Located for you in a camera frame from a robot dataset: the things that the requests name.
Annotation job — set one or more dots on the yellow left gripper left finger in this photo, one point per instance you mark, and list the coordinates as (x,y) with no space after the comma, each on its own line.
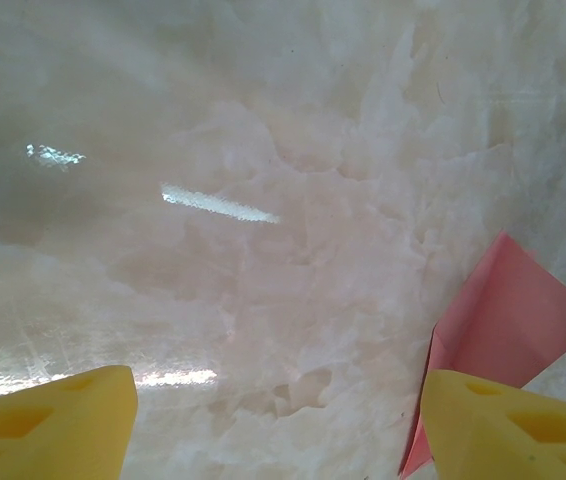
(98,415)

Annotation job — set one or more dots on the pink cloth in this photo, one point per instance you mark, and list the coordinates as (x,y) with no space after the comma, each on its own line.
(503,310)

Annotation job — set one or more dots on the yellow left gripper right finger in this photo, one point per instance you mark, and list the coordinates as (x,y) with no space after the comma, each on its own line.
(453,425)

